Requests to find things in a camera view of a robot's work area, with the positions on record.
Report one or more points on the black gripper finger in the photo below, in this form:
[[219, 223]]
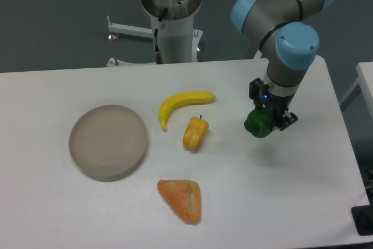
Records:
[[283, 119], [258, 92]]

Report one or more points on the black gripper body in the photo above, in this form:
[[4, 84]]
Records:
[[277, 104]]

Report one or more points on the green toy pepper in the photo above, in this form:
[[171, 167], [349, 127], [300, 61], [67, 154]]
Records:
[[260, 122]]

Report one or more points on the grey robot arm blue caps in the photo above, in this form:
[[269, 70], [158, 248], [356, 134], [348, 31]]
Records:
[[274, 27]]

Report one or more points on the yellow toy pepper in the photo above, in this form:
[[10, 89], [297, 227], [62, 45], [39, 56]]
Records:
[[195, 132]]

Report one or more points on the yellow toy banana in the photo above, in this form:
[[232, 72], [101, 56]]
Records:
[[176, 101]]

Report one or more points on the white side table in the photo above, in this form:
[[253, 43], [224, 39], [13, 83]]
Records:
[[362, 84]]

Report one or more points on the black device at edge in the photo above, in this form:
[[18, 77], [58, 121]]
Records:
[[362, 216]]

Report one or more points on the orange toy bread triangle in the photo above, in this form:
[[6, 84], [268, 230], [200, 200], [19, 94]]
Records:
[[184, 197]]

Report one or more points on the beige round plate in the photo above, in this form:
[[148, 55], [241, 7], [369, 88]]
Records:
[[108, 142]]

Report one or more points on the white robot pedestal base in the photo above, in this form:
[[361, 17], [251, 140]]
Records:
[[175, 39]]

